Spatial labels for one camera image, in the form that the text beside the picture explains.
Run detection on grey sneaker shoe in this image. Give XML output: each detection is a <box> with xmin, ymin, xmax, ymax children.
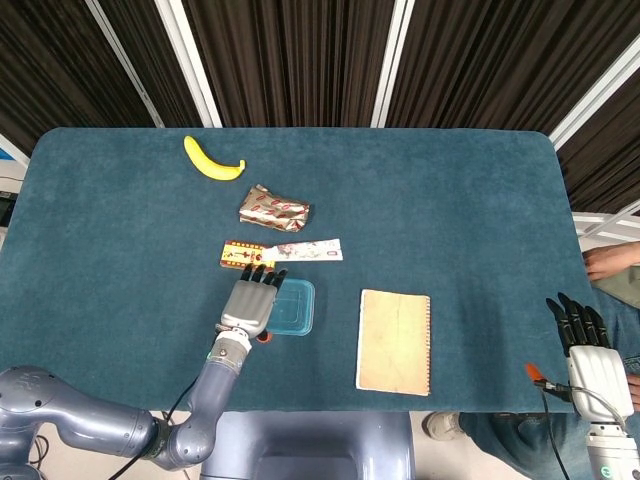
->
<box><xmin>422</xmin><ymin>410</ymin><xmax>464</xmax><ymax>442</ymax></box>

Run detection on white pink snack packet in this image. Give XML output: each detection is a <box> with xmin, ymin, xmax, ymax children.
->
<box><xmin>261</xmin><ymin>238</ymin><xmax>345</xmax><ymax>263</ymax></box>

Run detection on gold foil snack packet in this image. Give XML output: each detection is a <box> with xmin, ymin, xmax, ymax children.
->
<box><xmin>238</xmin><ymin>183</ymin><xmax>311</xmax><ymax>233</ymax></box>

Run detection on olive green garment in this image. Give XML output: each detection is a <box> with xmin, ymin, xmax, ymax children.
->
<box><xmin>592</xmin><ymin>267</ymin><xmax>640</xmax><ymax>309</ymax></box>

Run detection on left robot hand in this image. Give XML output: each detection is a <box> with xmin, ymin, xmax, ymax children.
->
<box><xmin>215</xmin><ymin>263</ymin><xmax>290</xmax><ymax>344</ymax></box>

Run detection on blue-grey robot torso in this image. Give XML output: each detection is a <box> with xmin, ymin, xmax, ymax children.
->
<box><xmin>199</xmin><ymin>410</ymin><xmax>416</xmax><ymax>480</ymax></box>

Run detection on black right hand cable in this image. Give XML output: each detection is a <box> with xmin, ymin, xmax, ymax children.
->
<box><xmin>538</xmin><ymin>382</ymin><xmax>572</xmax><ymax>480</ymax></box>

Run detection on red yellow cardboard box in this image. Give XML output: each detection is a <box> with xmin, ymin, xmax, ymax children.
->
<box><xmin>219</xmin><ymin>239</ymin><xmax>279</xmax><ymax>274</ymax></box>

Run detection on bystander bare hand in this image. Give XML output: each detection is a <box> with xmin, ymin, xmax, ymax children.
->
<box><xmin>582</xmin><ymin>242</ymin><xmax>640</xmax><ymax>281</ymax></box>

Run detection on teal tablecloth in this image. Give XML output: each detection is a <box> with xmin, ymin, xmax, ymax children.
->
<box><xmin>0</xmin><ymin>126</ymin><xmax>601</xmax><ymax>414</ymax></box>

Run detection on white frame post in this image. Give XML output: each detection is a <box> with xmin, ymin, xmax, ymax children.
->
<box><xmin>370</xmin><ymin>0</ymin><xmax>416</xmax><ymax>128</ymax></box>
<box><xmin>548</xmin><ymin>47</ymin><xmax>640</xmax><ymax>151</ymax></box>
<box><xmin>154</xmin><ymin>0</ymin><xmax>223</xmax><ymax>128</ymax></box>
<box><xmin>84</xmin><ymin>0</ymin><xmax>165</xmax><ymax>128</ymax></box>

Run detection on teal container lid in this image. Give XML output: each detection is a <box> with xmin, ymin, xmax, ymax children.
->
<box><xmin>264</xmin><ymin>278</ymin><xmax>316</xmax><ymax>337</ymax></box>

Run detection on yellow spiral notebook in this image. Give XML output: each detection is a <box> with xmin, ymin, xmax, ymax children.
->
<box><xmin>355</xmin><ymin>288</ymin><xmax>432</xmax><ymax>398</ymax></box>

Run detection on dark pleated curtain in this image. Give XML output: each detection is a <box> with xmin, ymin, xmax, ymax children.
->
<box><xmin>0</xmin><ymin>0</ymin><xmax>640</xmax><ymax>216</ymax></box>

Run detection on white metal frame rails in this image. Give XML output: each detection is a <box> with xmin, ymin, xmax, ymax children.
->
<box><xmin>572</xmin><ymin>199</ymin><xmax>640</xmax><ymax>244</ymax></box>

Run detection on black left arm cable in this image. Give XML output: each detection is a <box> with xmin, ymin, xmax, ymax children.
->
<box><xmin>107</xmin><ymin>374</ymin><xmax>201</xmax><ymax>480</ymax></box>

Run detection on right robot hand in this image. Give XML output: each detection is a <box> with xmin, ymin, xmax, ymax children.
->
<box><xmin>524</xmin><ymin>292</ymin><xmax>634</xmax><ymax>425</ymax></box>

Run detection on yellow banana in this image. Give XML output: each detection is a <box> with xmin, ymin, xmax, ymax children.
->
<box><xmin>182</xmin><ymin>135</ymin><xmax>247</xmax><ymax>182</ymax></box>

